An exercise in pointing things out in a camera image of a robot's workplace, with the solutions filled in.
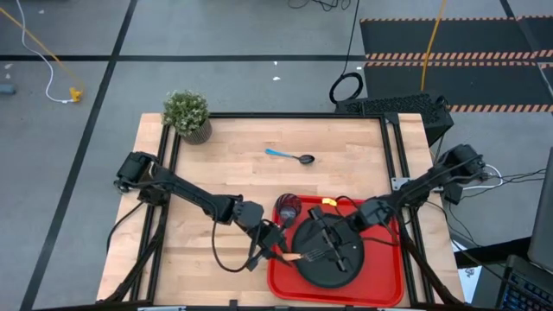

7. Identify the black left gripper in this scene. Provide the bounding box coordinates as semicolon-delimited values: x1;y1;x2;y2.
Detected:
247;220;293;272

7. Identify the black round plate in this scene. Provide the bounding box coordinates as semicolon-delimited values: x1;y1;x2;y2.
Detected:
291;212;365;289

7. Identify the grey monitor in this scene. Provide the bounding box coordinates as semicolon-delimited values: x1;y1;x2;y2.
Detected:
528;146;553;274

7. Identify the black spoon blue handle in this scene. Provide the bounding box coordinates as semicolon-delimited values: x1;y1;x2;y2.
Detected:
264;148;316;166

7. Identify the red plastic tray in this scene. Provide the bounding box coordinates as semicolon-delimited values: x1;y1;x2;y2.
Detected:
266;194;406;308

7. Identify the white floor cable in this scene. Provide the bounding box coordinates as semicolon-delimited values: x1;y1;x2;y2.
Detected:
15;0;77;105

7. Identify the black hanging cable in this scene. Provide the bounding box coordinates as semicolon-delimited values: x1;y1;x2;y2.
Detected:
328;0;365;105

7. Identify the black aluminium table frame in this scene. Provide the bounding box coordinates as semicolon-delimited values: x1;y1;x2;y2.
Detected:
98;111;466;311

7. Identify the black keyboard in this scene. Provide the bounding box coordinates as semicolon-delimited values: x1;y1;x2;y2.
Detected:
495;254;553;311

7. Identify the dark translucent faceted cup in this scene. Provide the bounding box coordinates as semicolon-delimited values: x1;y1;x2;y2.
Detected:
274;193;303;228

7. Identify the black hazard striped floor mat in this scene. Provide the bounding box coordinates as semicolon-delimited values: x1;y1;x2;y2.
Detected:
359;16;553;115

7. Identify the black fork orange handle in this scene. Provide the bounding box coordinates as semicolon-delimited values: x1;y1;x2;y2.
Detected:
280;247;327;264

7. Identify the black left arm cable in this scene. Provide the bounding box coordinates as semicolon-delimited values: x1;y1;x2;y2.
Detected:
210;215;261;275

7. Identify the black computer tower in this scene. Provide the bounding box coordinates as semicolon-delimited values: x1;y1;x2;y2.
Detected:
334;92;455;149

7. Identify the thick yellow hanging cable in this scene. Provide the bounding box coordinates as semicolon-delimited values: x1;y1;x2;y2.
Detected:
420;0;448;92

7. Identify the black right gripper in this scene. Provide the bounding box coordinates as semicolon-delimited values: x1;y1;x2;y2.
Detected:
308;205;368;274

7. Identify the green plant in striped pot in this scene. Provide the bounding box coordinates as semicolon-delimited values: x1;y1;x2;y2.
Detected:
162;89;213;146

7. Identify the orange cable with yellow plug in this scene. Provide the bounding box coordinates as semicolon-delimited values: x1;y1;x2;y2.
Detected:
0;5;86;104

